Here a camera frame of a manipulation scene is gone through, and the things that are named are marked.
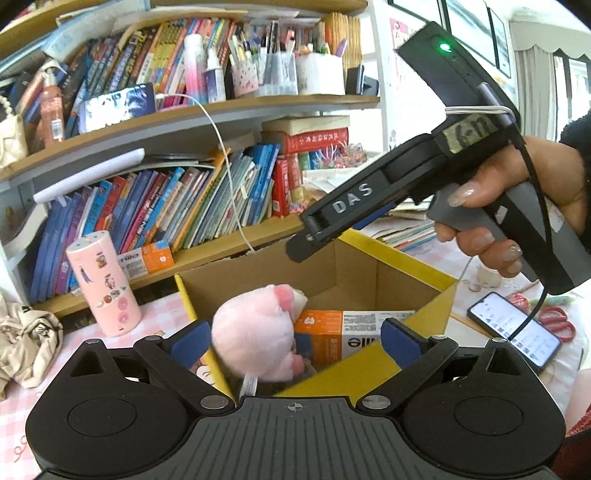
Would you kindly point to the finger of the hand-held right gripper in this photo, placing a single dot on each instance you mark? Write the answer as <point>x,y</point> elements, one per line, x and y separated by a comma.
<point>304,249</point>
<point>351,201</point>

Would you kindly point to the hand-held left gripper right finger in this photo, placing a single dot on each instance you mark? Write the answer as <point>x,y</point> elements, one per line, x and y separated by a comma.
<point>400,342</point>

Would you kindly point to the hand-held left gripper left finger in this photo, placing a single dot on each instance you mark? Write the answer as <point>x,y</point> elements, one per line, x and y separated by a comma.
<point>191,342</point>

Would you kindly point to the pink plush toy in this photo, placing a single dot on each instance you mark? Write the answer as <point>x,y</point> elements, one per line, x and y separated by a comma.
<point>251,332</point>

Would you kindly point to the yellow cardboard box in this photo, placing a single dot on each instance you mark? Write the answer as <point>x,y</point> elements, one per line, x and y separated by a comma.
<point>406,277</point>

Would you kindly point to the person's right hand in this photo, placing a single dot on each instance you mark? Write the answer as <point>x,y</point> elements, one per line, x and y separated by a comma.
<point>545,170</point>

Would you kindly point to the pink printed desk mat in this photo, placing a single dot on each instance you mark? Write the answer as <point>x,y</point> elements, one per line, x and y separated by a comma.
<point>152,314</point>

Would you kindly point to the black framed pictures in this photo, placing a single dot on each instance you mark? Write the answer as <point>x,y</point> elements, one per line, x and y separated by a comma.
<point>471,23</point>

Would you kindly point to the pile of papers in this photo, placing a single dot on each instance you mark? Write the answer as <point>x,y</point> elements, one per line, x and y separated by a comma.
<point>406,230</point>

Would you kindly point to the red standing books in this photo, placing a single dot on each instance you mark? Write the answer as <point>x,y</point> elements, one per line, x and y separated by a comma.
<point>286,184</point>

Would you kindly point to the red thick dictionary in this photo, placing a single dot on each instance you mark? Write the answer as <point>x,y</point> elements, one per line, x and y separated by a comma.
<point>318,141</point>

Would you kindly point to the grey curtain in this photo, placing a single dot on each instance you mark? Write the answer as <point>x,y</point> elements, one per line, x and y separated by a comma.
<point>533,92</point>

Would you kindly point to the orange and white carton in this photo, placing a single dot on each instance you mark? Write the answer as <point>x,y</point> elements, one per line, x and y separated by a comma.
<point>323,332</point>

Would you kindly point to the red thick books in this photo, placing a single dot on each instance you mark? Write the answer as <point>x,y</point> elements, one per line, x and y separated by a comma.
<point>304,124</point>

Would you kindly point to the small orange and white box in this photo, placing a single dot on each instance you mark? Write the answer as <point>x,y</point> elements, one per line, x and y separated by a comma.
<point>147,261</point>

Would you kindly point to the black phone stand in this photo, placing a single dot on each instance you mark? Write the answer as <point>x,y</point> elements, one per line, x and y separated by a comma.
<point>362,82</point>

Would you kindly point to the pink bottle with stickers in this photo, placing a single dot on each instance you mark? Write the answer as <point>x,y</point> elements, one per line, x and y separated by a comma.
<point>104,281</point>

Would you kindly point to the black smartphone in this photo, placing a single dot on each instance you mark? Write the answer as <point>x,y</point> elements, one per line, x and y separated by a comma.
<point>515,330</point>

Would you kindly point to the orange notebooks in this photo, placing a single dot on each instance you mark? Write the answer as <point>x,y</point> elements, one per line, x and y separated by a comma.
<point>344,37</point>

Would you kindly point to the row of colourful books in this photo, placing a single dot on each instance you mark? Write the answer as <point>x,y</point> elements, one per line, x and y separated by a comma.
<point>184,207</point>

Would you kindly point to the white pen holder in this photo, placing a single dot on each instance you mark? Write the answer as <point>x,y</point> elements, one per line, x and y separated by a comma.
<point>321,74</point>

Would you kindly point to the wooden bookshelf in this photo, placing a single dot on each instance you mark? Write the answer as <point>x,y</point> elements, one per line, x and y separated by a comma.
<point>258,104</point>

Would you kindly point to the clear pen holder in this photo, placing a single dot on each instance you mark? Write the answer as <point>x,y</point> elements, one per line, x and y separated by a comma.
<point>277,69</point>

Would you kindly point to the red scissors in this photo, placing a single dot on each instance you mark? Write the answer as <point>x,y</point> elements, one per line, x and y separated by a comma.
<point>558,321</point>

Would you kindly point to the cream printed tote bag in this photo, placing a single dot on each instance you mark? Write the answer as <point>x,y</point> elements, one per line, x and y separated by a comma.
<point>27,350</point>

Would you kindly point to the pink dotted pen holder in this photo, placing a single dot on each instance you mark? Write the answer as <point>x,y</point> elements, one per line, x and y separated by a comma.
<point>244,76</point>

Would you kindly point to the green pen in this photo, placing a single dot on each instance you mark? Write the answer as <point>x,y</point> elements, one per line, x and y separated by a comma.
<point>561,301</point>

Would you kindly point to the small white spray bottle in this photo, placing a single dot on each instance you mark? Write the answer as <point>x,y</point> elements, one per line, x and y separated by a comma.
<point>215,78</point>

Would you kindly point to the white slim device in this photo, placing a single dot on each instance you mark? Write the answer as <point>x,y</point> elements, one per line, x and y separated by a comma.
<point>87,177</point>

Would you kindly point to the pink and blue gradient bottle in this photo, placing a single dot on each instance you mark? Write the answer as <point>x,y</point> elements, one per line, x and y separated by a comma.
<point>195,69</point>

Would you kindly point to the person's dark clothing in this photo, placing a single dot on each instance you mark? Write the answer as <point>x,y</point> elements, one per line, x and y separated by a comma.
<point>579,447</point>

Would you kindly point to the blue patterned phone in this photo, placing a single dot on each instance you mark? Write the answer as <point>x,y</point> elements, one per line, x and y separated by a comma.
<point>117,108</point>

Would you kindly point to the row of comic books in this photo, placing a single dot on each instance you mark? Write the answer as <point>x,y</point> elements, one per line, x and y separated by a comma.
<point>138,55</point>

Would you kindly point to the white quilted handbag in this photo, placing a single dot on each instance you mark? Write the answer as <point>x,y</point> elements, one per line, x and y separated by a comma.
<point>11,138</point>

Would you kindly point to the pink pump bottle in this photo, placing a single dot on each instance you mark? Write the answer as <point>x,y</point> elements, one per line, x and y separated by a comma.
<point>53,106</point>

